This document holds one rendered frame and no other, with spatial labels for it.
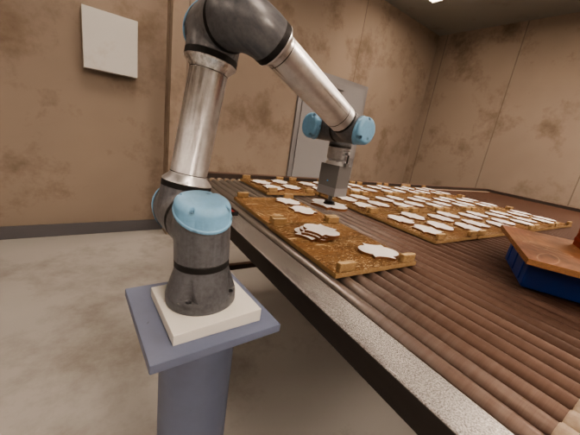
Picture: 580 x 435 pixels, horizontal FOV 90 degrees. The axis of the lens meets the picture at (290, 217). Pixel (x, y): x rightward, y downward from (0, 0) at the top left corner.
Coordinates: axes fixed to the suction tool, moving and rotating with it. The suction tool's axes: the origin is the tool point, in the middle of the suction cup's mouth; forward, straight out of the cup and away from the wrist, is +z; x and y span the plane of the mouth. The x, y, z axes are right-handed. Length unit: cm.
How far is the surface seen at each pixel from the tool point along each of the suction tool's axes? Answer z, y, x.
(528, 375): 14, -65, 10
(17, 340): 105, 118, 94
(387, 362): 14, -49, 32
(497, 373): 14, -61, 15
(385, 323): 13.4, -41.7, 22.1
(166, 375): 32, -15, 59
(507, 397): 14, -64, 20
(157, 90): -46, 271, -16
